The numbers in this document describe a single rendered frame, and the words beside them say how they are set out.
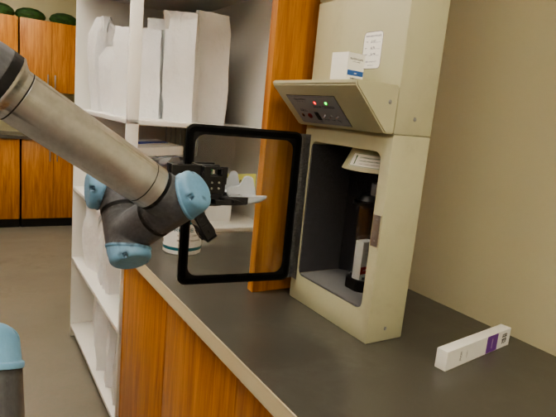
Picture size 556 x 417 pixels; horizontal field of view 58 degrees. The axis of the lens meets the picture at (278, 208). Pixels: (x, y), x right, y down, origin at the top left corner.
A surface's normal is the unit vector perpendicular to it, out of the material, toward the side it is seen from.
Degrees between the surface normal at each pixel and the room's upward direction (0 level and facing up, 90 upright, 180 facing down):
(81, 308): 90
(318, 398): 0
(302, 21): 90
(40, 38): 90
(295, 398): 0
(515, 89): 90
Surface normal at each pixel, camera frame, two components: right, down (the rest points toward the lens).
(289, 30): 0.52, 0.21
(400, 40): -0.85, 0.02
